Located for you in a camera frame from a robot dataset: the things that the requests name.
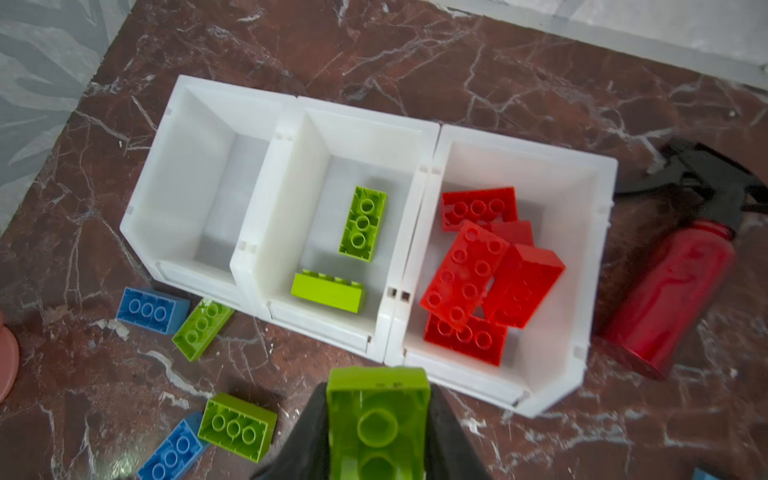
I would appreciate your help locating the red lego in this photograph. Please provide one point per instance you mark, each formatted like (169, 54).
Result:
(523, 280)
(481, 207)
(461, 280)

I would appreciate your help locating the green lego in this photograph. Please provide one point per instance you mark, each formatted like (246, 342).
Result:
(377, 422)
(362, 225)
(329, 290)
(201, 327)

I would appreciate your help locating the light blue lego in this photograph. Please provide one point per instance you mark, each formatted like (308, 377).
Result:
(701, 473)

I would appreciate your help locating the red lego studs up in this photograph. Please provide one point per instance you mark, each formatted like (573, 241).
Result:
(477, 338)

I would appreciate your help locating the white middle bin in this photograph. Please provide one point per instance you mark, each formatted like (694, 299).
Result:
(320, 154)

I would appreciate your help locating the green lego hollow up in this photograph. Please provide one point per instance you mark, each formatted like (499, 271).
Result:
(237, 426)

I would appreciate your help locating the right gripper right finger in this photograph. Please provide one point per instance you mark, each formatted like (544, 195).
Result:
(448, 451)

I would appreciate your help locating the pink watering can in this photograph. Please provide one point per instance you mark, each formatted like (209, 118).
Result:
(9, 360)

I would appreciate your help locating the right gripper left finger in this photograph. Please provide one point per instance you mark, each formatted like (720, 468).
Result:
(306, 452)

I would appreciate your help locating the red lego bottom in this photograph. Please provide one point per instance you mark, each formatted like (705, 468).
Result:
(481, 207)

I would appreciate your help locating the white left bin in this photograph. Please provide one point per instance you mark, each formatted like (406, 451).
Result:
(189, 204)

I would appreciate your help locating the red spray bottle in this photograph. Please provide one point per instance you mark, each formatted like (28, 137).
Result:
(690, 263)

